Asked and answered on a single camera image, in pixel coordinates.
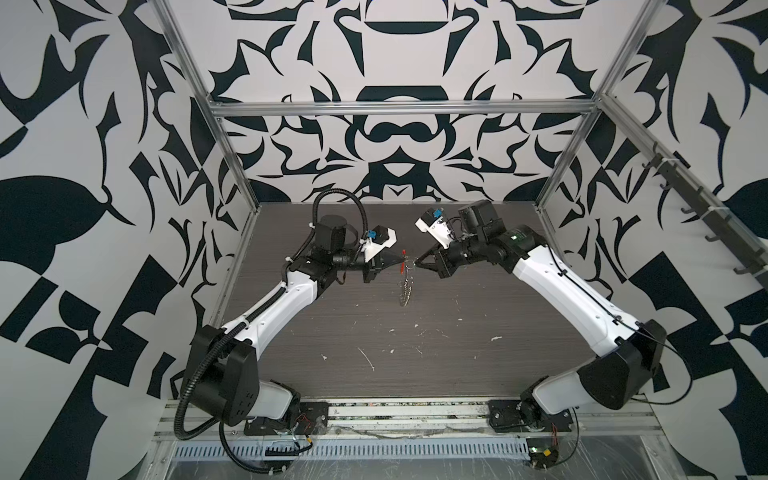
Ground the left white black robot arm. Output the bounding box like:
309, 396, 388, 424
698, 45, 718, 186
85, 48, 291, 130
173, 215, 403, 440

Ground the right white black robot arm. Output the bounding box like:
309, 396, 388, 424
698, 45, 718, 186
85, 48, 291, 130
415, 201, 667, 431

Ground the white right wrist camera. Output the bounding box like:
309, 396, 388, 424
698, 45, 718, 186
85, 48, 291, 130
415, 207, 456, 249

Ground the black wall hook rail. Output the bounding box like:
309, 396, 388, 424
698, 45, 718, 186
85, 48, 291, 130
643, 141, 767, 290

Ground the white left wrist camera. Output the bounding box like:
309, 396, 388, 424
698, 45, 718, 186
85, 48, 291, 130
362, 225, 397, 263

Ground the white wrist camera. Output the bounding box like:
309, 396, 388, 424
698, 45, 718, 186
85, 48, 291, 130
415, 207, 456, 249
362, 225, 397, 263

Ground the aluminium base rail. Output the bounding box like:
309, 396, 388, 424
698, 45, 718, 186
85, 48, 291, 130
149, 395, 667, 463

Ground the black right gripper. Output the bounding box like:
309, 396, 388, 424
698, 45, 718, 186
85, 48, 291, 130
414, 237, 488, 278

